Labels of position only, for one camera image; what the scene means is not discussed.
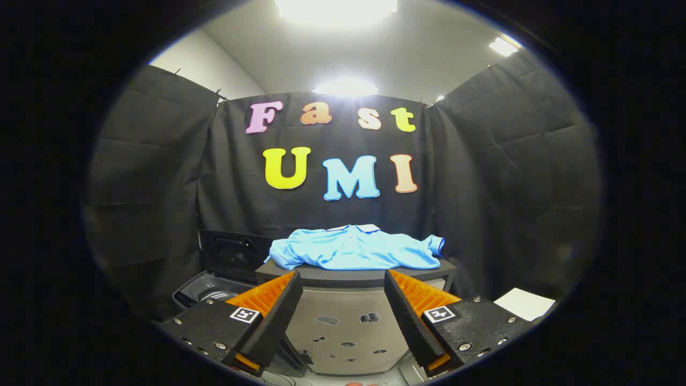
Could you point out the white paper sheet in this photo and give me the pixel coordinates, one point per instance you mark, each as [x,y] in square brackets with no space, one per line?
[524,304]

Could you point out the grey washing machine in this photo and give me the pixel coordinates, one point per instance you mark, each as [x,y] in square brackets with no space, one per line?
[206,287]

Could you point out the dark washing machine lid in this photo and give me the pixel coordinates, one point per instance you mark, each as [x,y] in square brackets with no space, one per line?
[236,254]

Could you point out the small rectangular ceiling light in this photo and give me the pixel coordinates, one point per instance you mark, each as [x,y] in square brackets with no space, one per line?
[504,46]

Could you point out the large ceiling light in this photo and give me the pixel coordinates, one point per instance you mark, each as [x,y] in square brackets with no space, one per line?
[336,9]

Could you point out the dark grey cabinet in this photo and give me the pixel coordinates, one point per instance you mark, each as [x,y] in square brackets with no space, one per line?
[348,327]

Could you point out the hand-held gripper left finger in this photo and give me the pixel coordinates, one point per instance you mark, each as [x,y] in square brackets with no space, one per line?
[273,321]

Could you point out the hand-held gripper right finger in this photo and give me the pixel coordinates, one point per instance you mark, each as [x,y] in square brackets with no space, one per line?
[412,321]

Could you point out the light blue polo shirt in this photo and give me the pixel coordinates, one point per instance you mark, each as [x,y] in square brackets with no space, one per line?
[353,249]

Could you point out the oval ceiling light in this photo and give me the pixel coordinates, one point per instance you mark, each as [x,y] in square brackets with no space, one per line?
[345,87]

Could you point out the black backdrop cloth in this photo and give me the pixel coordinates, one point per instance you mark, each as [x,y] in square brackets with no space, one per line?
[241,214]

